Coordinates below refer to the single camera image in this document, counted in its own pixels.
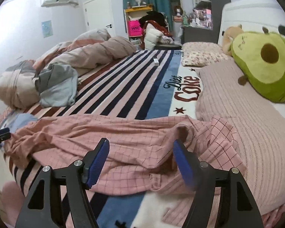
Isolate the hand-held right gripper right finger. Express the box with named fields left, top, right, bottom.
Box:
left=173, top=139, right=264, bottom=228

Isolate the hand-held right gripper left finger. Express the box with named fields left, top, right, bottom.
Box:
left=15, top=138, right=110, bottom=228

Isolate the pink checked shirt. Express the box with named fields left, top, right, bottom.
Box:
left=5, top=114, right=247, bottom=196

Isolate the light blue cloth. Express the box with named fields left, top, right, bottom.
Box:
left=0, top=113, right=38, bottom=133

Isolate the grey garment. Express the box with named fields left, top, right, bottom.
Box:
left=35, top=64, right=79, bottom=107

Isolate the pink quilted blanket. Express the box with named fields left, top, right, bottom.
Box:
left=195, top=59, right=285, bottom=216

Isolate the striped printed blanket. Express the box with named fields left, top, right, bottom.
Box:
left=0, top=49, right=205, bottom=228

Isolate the beige and pink duvet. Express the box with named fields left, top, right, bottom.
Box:
left=0, top=28, right=137, bottom=110

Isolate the floral pillow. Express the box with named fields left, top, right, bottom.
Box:
left=181, top=42, right=233, bottom=67

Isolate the green avocado plush toy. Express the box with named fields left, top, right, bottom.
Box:
left=230, top=27, right=285, bottom=104

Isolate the dark grey cabinet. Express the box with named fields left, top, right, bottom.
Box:
left=181, top=26, right=220, bottom=44

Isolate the white puffy jacket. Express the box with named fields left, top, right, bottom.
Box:
left=144, top=25, right=164, bottom=51

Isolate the brown plush toy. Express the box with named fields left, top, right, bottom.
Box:
left=222, top=24, right=245, bottom=57

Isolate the pink bag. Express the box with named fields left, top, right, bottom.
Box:
left=127, top=20, right=143, bottom=37

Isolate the white door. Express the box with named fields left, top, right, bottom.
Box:
left=83, top=0, right=116, bottom=38

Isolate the pile of dark clothes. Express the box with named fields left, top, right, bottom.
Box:
left=139, top=11, right=169, bottom=35

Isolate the brown wig head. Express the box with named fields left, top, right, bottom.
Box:
left=173, top=6, right=184, bottom=22

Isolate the yellow shelf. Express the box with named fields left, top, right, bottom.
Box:
left=124, top=5, right=155, bottom=44

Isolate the white headboard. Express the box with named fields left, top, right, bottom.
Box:
left=217, top=2, right=285, bottom=45

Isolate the light blue wall poster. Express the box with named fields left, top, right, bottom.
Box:
left=41, top=20, right=53, bottom=38

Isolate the cluttered wall shelf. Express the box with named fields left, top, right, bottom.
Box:
left=190, top=0, right=213, bottom=30

